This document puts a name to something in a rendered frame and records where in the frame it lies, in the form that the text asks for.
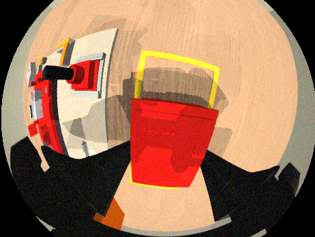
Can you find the white square block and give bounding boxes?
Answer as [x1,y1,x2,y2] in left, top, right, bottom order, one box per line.
[27,61,37,87]

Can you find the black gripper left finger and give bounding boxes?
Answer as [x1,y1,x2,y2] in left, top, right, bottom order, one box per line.
[40,140,131,217]

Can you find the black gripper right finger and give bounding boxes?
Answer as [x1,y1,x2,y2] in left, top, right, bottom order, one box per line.
[199,150,280,222]

